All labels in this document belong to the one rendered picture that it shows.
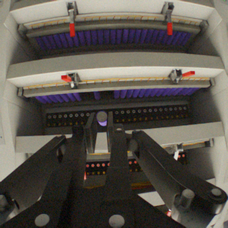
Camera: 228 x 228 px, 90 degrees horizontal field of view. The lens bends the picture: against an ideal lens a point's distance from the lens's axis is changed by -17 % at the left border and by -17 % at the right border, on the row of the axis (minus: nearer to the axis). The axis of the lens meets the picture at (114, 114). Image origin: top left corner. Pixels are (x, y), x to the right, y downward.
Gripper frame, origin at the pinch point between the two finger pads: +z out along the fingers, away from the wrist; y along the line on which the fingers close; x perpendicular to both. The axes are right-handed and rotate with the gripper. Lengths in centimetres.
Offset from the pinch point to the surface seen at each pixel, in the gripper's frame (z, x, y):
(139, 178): 29.9, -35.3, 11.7
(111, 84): 20.0, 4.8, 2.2
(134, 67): 16.1, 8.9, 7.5
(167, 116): 29.1, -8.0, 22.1
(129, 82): 20.3, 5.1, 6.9
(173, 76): 17.2, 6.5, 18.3
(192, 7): 20.4, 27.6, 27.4
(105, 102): 29.5, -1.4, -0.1
